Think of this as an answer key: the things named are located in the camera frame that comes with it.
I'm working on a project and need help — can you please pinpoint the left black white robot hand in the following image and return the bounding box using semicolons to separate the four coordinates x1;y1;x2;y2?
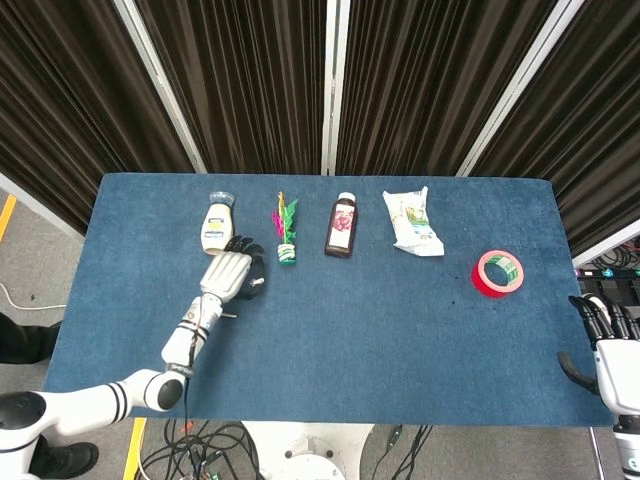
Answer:
199;234;269;304

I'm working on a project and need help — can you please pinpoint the white frame rail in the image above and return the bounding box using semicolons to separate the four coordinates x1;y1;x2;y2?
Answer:
0;171;87;240
571;230;640;270

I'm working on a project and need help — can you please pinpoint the black cable with green plug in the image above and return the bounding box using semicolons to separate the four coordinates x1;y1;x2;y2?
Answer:
359;423;435;480

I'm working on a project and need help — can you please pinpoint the black shoe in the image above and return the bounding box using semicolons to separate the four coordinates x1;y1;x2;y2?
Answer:
28;433;100;480

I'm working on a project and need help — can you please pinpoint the colourful feather shuttlecock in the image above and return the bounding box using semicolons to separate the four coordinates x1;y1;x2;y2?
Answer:
271;190;300;266

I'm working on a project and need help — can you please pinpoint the brown bottle with red label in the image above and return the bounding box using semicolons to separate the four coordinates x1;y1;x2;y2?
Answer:
323;191;360;259

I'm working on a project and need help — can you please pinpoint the black trouser leg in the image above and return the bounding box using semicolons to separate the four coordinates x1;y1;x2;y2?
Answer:
0;312;64;366

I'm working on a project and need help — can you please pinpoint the black power strip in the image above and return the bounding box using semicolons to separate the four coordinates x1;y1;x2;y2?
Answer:
574;266;640;280

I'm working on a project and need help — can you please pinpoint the white frame post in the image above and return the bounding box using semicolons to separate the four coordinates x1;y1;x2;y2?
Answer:
320;0;351;176
455;0;585;178
112;0;208;175

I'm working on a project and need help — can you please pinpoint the white plastic snack package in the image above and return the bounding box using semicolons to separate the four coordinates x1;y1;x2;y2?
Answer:
382;185;446;259

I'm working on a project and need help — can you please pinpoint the white floor cable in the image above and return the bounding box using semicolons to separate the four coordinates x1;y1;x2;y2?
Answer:
0;282;66;312

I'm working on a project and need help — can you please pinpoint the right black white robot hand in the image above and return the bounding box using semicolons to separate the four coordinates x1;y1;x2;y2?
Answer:
557;293;640;416

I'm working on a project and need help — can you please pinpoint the dark pleated curtain panel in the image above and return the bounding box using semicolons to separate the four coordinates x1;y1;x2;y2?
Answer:
335;0;559;177
135;0;330;176
472;0;640;259
0;0;197;236

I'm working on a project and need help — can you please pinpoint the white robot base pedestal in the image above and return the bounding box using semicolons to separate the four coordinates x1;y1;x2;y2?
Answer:
241;421;375;480

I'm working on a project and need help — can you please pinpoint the cream mayonnaise squeeze bottle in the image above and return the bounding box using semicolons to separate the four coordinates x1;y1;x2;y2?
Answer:
200;190;237;258

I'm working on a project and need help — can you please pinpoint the blue table cloth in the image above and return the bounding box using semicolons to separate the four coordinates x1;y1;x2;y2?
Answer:
42;172;615;429

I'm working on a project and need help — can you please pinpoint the red adhesive tape roll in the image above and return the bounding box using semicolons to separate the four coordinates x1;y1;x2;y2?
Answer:
470;249;525;300

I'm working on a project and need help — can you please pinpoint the black floor cable tangle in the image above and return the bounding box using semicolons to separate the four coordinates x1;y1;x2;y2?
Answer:
139;418;264;480

